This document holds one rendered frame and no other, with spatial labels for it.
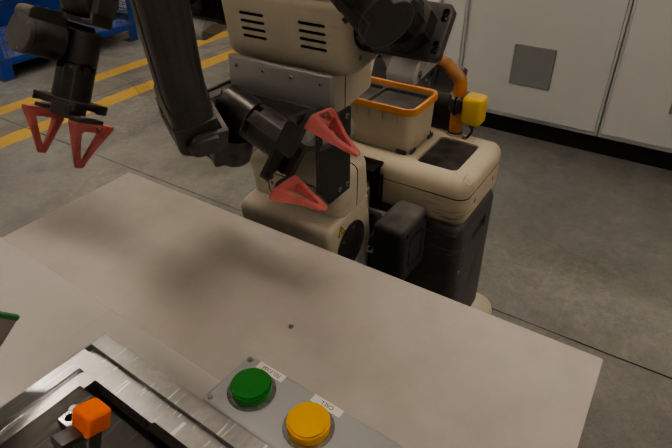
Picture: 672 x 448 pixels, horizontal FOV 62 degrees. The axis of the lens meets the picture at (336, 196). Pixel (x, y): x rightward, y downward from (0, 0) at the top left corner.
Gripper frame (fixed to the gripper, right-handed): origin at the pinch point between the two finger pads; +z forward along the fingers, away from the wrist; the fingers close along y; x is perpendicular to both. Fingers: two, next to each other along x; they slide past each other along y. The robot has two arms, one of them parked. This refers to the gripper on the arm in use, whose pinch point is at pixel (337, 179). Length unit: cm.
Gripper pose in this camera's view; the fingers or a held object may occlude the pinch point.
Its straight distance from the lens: 75.7
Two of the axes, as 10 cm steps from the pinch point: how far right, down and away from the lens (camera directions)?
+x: 3.9, -3.1, 8.7
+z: 8.0, 5.7, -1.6
